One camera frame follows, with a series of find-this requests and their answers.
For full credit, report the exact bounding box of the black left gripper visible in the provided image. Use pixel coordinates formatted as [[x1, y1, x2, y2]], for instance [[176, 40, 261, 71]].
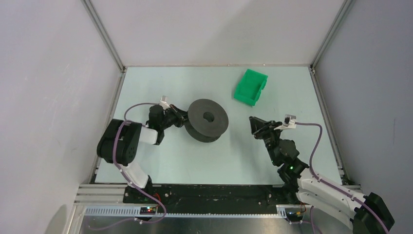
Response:
[[160, 104, 195, 130]]

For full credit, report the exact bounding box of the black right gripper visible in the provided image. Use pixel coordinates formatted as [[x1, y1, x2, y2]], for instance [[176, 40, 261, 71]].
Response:
[[249, 116, 284, 165]]

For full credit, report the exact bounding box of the black cable spool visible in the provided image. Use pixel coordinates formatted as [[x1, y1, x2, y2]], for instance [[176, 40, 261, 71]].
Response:
[[184, 99, 229, 143]]

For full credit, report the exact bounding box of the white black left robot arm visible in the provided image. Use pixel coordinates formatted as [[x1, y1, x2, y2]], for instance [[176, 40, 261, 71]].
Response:
[[96, 103, 188, 203]]

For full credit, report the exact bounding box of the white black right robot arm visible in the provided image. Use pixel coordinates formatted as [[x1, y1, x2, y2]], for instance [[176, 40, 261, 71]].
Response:
[[249, 115, 395, 234]]

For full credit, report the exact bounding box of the green plastic bin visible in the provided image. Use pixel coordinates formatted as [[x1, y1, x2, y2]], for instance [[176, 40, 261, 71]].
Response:
[[233, 69, 268, 106]]

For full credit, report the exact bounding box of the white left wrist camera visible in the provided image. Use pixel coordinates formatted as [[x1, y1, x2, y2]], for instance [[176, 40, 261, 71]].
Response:
[[159, 96, 170, 110]]

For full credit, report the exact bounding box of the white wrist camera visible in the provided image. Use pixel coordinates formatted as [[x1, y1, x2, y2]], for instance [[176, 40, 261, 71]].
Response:
[[274, 115, 297, 130], [159, 96, 170, 110]]

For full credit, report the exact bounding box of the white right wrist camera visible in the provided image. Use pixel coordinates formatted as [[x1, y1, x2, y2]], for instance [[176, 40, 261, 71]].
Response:
[[274, 115, 297, 130]]

